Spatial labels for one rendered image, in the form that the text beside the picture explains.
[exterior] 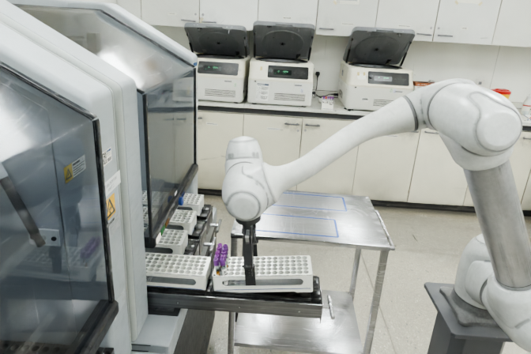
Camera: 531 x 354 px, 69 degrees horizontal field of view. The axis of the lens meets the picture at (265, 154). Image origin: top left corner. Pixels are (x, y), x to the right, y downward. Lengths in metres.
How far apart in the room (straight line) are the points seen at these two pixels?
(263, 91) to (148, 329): 2.46
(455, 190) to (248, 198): 3.22
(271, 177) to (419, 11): 3.04
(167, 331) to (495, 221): 0.92
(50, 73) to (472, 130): 0.83
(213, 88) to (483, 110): 2.71
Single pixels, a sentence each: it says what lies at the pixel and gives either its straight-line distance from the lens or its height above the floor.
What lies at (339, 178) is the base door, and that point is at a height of 0.27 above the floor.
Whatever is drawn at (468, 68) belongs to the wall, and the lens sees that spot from 4.36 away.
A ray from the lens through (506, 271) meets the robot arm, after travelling 1.21.
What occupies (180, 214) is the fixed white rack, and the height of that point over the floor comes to 0.86.
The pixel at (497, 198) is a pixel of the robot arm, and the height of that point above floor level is 1.22.
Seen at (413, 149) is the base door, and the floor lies 0.59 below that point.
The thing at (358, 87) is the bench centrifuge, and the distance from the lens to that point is 3.41.
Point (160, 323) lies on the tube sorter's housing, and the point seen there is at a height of 0.73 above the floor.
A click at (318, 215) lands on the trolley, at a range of 1.68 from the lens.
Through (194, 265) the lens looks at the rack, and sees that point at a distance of 1.27.
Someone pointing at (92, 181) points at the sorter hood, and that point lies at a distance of 0.78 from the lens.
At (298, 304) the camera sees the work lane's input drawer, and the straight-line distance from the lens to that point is 1.23.
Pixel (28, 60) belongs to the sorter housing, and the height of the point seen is 1.49.
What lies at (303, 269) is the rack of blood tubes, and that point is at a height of 0.89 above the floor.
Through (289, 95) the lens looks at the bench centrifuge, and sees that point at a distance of 3.36.
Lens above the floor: 1.58
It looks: 19 degrees down
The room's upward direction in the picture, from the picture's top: 3 degrees clockwise
